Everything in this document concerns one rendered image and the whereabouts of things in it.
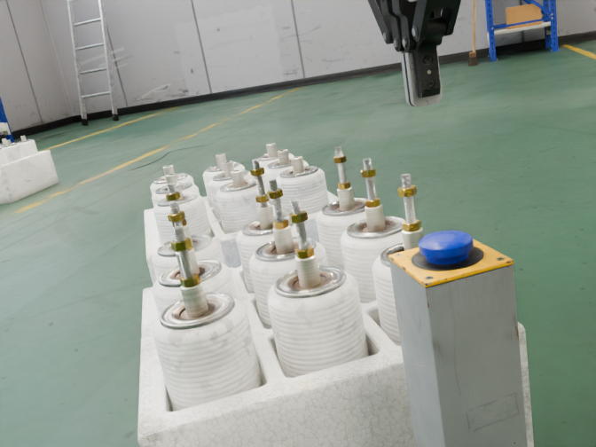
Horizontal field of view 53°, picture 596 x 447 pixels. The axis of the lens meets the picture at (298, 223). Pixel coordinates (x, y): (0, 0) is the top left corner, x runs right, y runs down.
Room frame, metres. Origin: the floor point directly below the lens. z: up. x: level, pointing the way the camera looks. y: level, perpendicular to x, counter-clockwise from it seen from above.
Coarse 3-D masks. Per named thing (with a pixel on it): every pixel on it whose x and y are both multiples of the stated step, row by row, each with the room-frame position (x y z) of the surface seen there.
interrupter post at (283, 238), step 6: (288, 228) 0.69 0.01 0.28; (276, 234) 0.69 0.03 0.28; (282, 234) 0.69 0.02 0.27; (288, 234) 0.69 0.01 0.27; (276, 240) 0.69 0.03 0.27; (282, 240) 0.69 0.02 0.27; (288, 240) 0.69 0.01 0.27; (276, 246) 0.70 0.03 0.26; (282, 246) 0.69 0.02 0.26; (288, 246) 0.69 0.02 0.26; (282, 252) 0.69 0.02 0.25; (288, 252) 0.69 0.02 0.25
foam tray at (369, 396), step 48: (240, 288) 0.78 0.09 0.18; (144, 336) 0.68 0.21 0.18; (384, 336) 0.57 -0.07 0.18; (144, 384) 0.56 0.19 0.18; (288, 384) 0.51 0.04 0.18; (336, 384) 0.51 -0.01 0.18; (384, 384) 0.51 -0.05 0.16; (528, 384) 0.54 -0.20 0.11; (144, 432) 0.48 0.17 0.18; (192, 432) 0.48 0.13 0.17; (240, 432) 0.49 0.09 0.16; (288, 432) 0.50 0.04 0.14; (336, 432) 0.50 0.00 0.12; (384, 432) 0.51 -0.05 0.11; (528, 432) 0.54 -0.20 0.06
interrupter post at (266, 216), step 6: (270, 204) 0.82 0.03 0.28; (258, 210) 0.81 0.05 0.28; (264, 210) 0.80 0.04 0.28; (270, 210) 0.81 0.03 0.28; (258, 216) 0.81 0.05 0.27; (264, 216) 0.80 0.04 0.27; (270, 216) 0.80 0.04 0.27; (264, 222) 0.80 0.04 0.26; (270, 222) 0.80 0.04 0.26; (264, 228) 0.80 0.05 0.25; (270, 228) 0.80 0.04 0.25
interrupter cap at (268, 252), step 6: (294, 240) 0.72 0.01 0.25; (312, 240) 0.70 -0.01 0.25; (264, 246) 0.72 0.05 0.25; (270, 246) 0.72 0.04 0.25; (294, 246) 0.71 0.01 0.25; (312, 246) 0.69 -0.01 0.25; (258, 252) 0.70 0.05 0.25; (264, 252) 0.70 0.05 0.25; (270, 252) 0.70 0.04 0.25; (276, 252) 0.70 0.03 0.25; (294, 252) 0.68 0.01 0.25; (258, 258) 0.68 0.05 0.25; (264, 258) 0.67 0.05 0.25; (270, 258) 0.67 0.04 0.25; (276, 258) 0.66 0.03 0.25; (282, 258) 0.66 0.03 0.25; (288, 258) 0.66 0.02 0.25; (294, 258) 0.66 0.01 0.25
